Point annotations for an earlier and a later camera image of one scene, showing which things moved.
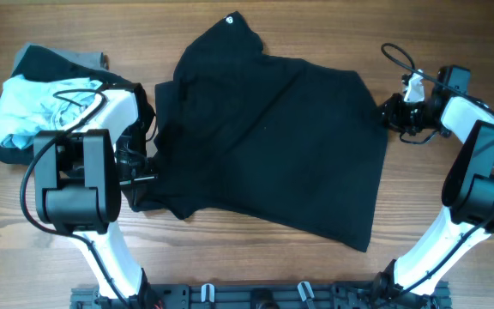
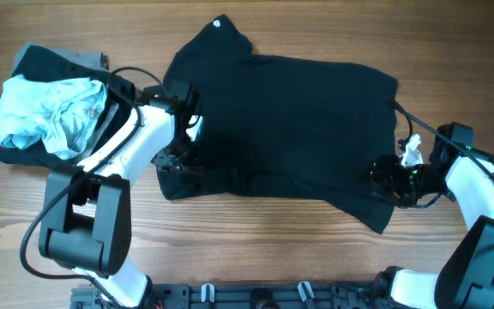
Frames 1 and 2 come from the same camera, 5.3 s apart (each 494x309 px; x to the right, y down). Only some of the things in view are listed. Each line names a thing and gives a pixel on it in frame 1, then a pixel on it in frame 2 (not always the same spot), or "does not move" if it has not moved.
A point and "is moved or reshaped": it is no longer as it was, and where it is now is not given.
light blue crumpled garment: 27,104 does not move
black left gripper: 151,172 to 195,163
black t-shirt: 87,58 does not move
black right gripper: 391,114 to 386,167
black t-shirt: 240,127 is moved or reshaped
